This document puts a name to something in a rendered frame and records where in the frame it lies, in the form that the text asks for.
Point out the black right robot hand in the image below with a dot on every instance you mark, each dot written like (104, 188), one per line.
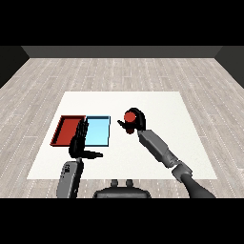
(140, 120)

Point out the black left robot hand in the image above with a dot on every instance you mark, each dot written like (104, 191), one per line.
(77, 145)

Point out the red can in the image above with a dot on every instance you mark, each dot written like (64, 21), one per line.
(129, 120)

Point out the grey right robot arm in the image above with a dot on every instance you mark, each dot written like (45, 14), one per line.
(167, 158)

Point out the red shallow open box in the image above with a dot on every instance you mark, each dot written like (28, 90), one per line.
(67, 130)

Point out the light blue shallow open box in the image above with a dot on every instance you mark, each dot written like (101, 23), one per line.
(97, 131)

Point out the dark grey robot body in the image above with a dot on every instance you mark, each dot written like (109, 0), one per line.
(122, 192)

